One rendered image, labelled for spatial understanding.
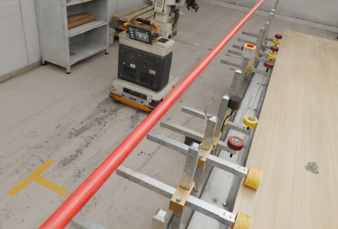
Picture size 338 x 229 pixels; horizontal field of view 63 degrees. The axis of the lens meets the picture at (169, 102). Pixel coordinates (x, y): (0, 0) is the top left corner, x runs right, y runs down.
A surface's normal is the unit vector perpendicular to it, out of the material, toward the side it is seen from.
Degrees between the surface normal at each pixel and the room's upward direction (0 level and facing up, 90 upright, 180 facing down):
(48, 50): 90
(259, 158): 0
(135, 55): 90
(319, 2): 90
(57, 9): 90
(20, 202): 0
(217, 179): 0
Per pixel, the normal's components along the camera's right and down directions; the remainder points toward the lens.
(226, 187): 0.13, -0.84
